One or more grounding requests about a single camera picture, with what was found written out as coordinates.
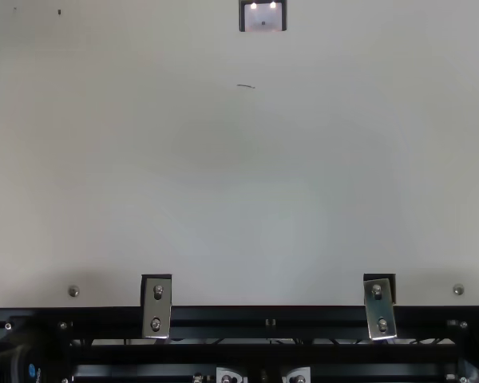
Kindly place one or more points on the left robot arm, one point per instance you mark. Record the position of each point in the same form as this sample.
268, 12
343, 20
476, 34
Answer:
20, 359

